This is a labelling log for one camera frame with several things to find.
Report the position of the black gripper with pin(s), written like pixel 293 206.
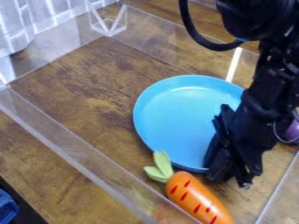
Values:
pixel 247 132

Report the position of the orange toy carrot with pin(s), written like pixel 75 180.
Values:
pixel 187 192

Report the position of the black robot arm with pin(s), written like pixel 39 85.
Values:
pixel 269 21

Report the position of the blue plastic plate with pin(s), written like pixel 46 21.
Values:
pixel 173 116

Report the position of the purple toy eggplant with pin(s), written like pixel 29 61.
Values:
pixel 291 134

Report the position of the blue object at corner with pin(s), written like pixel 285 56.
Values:
pixel 8 207

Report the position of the white patterned curtain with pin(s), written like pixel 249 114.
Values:
pixel 24 18

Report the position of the clear acrylic enclosure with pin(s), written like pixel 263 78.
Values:
pixel 71 153

